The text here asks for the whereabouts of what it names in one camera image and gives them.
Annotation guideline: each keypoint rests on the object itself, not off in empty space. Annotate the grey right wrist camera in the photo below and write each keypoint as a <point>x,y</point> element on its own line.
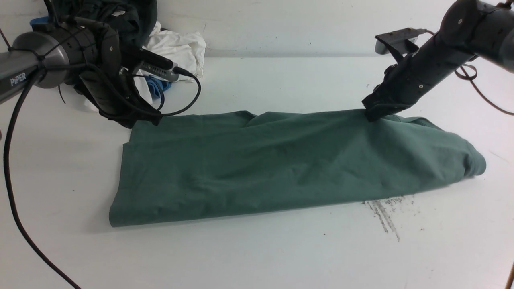
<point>398,43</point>

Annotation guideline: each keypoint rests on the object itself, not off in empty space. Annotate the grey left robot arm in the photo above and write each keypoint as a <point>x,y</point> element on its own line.
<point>79,52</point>

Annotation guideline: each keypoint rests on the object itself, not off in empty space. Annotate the green long-sleeve top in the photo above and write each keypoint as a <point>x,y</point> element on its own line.
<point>211,166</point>

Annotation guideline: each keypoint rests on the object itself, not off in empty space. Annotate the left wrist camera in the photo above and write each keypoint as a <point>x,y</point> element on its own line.
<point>135,59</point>

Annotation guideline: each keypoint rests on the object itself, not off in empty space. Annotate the blue crumpled garment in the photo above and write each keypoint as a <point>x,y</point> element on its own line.
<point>150,88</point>

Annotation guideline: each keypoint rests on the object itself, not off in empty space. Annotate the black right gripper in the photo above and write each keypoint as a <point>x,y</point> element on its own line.
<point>398,92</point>

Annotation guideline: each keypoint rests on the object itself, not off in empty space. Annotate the dark green crumpled garment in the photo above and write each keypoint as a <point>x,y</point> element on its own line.
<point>134,20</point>

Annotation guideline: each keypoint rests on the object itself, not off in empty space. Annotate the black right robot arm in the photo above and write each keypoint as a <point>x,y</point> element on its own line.
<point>469,29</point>

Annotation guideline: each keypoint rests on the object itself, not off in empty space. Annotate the white crumpled garment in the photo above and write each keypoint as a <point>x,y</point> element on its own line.
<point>185,49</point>

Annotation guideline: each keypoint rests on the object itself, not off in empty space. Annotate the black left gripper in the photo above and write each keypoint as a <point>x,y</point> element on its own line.
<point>107,88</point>

